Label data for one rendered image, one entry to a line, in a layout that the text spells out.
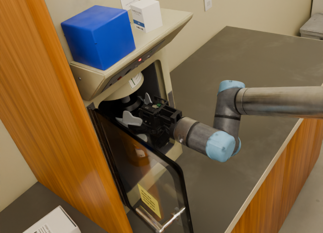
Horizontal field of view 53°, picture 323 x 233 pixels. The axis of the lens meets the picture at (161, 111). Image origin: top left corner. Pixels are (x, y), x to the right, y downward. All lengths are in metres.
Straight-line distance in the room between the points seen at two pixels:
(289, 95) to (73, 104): 0.49
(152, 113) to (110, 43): 0.29
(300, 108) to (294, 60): 0.97
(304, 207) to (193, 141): 1.51
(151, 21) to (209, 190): 0.60
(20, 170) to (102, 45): 0.78
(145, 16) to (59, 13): 0.19
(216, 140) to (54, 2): 0.48
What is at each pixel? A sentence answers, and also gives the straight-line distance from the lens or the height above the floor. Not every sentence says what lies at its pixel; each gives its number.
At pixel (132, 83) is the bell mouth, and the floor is 1.34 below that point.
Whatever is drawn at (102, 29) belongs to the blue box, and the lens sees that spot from 0.65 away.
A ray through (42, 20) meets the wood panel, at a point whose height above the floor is 1.65.
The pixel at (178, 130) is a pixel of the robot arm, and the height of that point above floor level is 1.25.
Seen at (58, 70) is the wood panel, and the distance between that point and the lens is 0.62.
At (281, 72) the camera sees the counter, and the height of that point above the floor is 0.94.
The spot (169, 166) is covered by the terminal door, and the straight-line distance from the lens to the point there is 0.60.
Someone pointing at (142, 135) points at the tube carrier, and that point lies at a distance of 1.04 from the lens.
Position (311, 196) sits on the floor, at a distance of 2.34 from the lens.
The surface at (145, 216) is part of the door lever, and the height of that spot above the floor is 1.21.
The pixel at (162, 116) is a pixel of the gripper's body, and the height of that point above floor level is 1.27.
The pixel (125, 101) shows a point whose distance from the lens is 0.99.
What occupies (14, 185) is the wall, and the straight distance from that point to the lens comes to 1.34.
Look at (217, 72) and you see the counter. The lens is 1.67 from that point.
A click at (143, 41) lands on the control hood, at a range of 0.75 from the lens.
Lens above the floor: 1.83
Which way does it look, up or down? 38 degrees down
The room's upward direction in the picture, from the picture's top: 11 degrees counter-clockwise
